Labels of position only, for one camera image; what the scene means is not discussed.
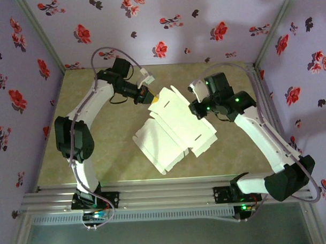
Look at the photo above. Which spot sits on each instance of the aluminium corner post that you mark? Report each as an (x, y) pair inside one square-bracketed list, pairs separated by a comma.
[(38, 30), (278, 21)]

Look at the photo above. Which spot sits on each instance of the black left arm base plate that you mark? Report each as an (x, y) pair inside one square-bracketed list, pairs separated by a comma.
[(113, 200)]

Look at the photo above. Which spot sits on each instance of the aluminium side rail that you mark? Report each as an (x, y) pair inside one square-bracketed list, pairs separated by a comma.
[(274, 115)]

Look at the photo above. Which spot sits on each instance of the pink and white paper box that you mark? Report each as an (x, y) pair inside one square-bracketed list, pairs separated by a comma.
[(176, 127)]

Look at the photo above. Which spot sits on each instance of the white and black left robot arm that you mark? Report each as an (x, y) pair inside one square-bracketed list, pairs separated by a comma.
[(98, 103)]

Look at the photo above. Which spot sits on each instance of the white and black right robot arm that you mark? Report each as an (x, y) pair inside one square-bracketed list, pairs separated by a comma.
[(260, 134)]

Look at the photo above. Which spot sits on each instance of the long aluminium base rail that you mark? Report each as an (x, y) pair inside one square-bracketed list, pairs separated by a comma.
[(165, 194)]

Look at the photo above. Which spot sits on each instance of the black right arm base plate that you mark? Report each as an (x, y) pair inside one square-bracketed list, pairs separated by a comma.
[(220, 195)]

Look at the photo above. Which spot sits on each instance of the aluminium frame leg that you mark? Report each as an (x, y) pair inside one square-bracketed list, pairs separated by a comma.
[(19, 234), (314, 223)]

